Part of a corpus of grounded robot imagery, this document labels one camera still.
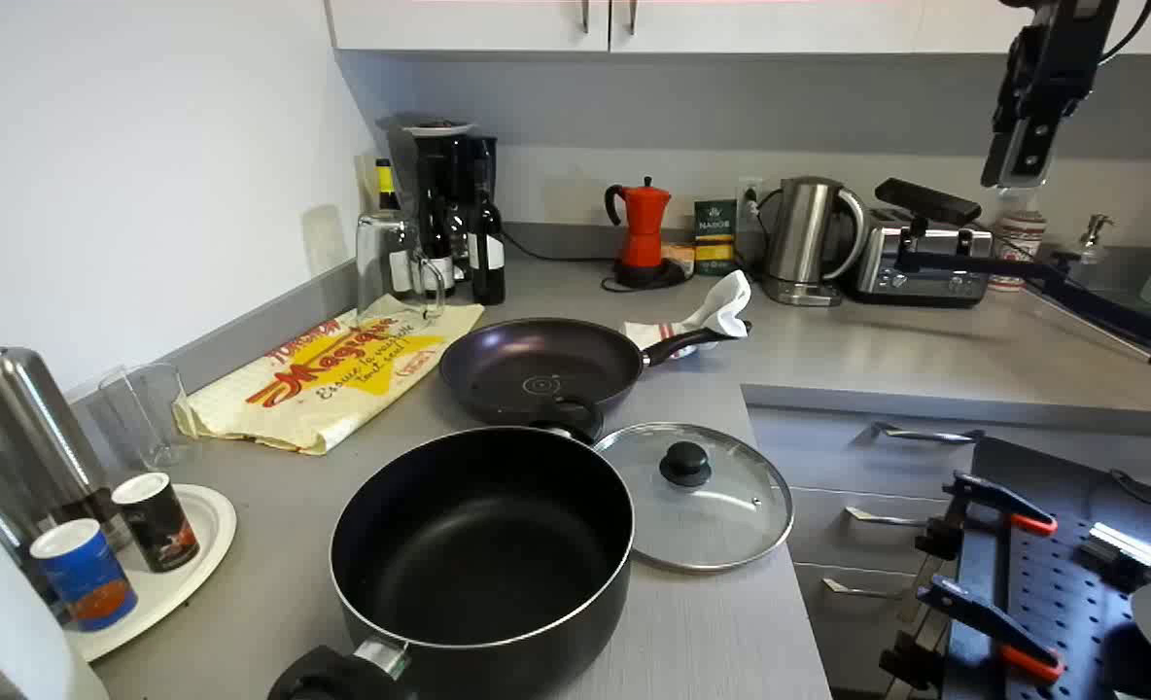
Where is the narrow white cabinet door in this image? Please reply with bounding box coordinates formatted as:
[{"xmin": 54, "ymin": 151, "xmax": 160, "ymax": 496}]
[{"xmin": 323, "ymin": 0, "xmax": 612, "ymax": 54}]

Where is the wide white cabinet door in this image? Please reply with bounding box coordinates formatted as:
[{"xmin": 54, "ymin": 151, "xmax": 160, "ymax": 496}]
[{"xmin": 609, "ymin": 0, "xmax": 1151, "ymax": 60}]

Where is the white paper towel roll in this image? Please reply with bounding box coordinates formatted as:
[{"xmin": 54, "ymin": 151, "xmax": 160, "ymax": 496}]
[{"xmin": 0, "ymin": 484, "xmax": 113, "ymax": 700}]

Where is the glass lid with black knob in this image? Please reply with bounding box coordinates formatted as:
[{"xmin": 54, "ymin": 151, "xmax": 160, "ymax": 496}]
[{"xmin": 590, "ymin": 419, "xmax": 802, "ymax": 577}]

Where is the chrome faucet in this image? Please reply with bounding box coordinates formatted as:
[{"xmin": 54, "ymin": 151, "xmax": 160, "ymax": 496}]
[{"xmin": 1076, "ymin": 209, "xmax": 1118, "ymax": 268}]

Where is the silver toaster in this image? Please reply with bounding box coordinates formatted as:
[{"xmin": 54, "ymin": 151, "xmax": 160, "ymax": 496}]
[{"xmin": 852, "ymin": 177, "xmax": 999, "ymax": 313}]

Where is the black round trivet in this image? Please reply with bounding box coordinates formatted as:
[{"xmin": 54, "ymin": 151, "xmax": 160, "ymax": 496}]
[{"xmin": 601, "ymin": 253, "xmax": 699, "ymax": 295}]

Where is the tall steel thermos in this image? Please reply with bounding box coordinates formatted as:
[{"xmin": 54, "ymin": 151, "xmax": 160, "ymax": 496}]
[{"xmin": 0, "ymin": 344, "xmax": 121, "ymax": 522}]

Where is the large black cooking pot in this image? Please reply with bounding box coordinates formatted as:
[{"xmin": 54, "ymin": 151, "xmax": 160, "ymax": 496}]
[{"xmin": 264, "ymin": 423, "xmax": 644, "ymax": 700}]

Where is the clear drinking glass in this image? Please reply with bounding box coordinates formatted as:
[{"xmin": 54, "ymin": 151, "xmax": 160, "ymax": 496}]
[{"xmin": 90, "ymin": 365, "xmax": 204, "ymax": 480}]

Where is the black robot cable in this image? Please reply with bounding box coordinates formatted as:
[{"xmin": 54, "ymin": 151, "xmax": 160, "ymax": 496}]
[{"xmin": 1096, "ymin": 0, "xmax": 1151, "ymax": 68}]

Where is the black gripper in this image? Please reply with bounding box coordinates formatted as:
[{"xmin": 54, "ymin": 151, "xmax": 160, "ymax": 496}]
[{"xmin": 981, "ymin": 0, "xmax": 1120, "ymax": 190}]

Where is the green tea box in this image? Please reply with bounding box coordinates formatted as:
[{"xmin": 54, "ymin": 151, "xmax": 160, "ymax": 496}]
[{"xmin": 688, "ymin": 194, "xmax": 745, "ymax": 281}]

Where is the red moka pot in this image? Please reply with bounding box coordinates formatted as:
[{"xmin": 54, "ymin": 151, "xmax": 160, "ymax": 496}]
[{"xmin": 603, "ymin": 177, "xmax": 676, "ymax": 281}]

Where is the black frying pan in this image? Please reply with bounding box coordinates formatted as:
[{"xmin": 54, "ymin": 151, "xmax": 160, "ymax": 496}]
[{"xmin": 437, "ymin": 316, "xmax": 736, "ymax": 440}]

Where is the blue perforated board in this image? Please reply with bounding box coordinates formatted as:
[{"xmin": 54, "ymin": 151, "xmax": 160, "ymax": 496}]
[{"xmin": 942, "ymin": 434, "xmax": 1151, "ymax": 700}]

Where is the long metal drawer handle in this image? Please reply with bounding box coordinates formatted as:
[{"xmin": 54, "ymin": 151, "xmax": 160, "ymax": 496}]
[{"xmin": 852, "ymin": 419, "xmax": 988, "ymax": 454}]

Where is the white dish cloth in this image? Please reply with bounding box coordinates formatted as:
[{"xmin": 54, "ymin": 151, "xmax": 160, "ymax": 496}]
[{"xmin": 621, "ymin": 268, "xmax": 760, "ymax": 356}]

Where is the black coffee machine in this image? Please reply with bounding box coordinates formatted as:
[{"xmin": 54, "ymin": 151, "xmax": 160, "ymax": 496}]
[{"xmin": 379, "ymin": 119, "xmax": 504, "ymax": 295}]

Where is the stainless steel electric kettle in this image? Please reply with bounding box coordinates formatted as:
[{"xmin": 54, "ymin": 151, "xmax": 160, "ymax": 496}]
[{"xmin": 755, "ymin": 177, "xmax": 872, "ymax": 313}]

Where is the blue printed cup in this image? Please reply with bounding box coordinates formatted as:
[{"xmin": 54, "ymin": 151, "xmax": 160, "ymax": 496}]
[{"xmin": 28, "ymin": 519, "xmax": 141, "ymax": 634}]

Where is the dark brown printed cup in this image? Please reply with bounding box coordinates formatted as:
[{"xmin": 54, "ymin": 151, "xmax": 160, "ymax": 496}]
[{"xmin": 111, "ymin": 467, "xmax": 204, "ymax": 577}]

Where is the black clamp with orange handle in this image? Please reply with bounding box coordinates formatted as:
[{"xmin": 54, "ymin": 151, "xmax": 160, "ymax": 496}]
[
  {"xmin": 879, "ymin": 577, "xmax": 1071, "ymax": 693},
  {"xmin": 916, "ymin": 470, "xmax": 1067, "ymax": 564}
]

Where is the bottle with yellow cap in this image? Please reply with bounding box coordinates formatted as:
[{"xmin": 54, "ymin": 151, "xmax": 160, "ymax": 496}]
[{"xmin": 369, "ymin": 155, "xmax": 422, "ymax": 304}]

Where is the clear glass jar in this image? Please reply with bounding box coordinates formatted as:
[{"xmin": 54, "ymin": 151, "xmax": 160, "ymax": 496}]
[{"xmin": 997, "ymin": 190, "xmax": 1054, "ymax": 268}]

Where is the white oval plate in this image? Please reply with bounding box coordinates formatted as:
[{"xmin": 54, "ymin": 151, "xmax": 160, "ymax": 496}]
[{"xmin": 64, "ymin": 480, "xmax": 242, "ymax": 669}]

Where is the yellow cloth with red print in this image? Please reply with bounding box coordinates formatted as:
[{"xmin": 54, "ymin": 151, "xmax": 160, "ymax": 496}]
[{"xmin": 173, "ymin": 291, "xmax": 491, "ymax": 459}]

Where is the short metal drawer handle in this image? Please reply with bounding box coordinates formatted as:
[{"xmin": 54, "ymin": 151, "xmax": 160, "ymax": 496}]
[
  {"xmin": 842, "ymin": 504, "xmax": 930, "ymax": 533},
  {"xmin": 818, "ymin": 572, "xmax": 920, "ymax": 609}
]

